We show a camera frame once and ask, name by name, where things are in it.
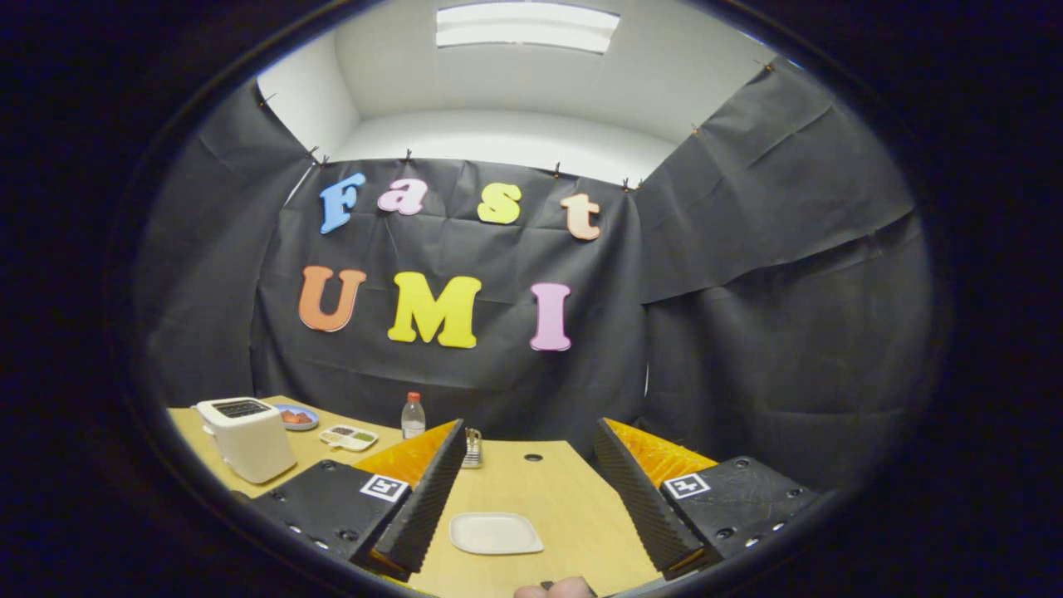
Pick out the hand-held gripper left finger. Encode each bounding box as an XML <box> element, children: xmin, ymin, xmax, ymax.
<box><xmin>247</xmin><ymin>419</ymin><xmax>468</xmax><ymax>582</ymax></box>

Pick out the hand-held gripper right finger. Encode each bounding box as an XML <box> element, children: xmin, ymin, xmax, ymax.
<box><xmin>593</xmin><ymin>418</ymin><xmax>819</xmax><ymax>581</ymax></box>

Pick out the white square plate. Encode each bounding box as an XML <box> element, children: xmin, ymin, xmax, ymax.
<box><xmin>448</xmin><ymin>512</ymin><xmax>546</xmax><ymax>556</ymax></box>

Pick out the white divided condiment dish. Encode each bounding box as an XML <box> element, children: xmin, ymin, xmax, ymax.
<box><xmin>319</xmin><ymin>424</ymin><xmax>380</xmax><ymax>453</ymax></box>

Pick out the blue plate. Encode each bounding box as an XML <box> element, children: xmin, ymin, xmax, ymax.
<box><xmin>272</xmin><ymin>404</ymin><xmax>320</xmax><ymax>432</ymax></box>

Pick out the white toaster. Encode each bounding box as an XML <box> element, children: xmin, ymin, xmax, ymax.
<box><xmin>195</xmin><ymin>397</ymin><xmax>297</xmax><ymax>485</ymax></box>

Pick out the ceiling light panel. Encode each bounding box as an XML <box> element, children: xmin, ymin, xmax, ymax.
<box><xmin>435</xmin><ymin>2</ymin><xmax>621</xmax><ymax>56</ymax></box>

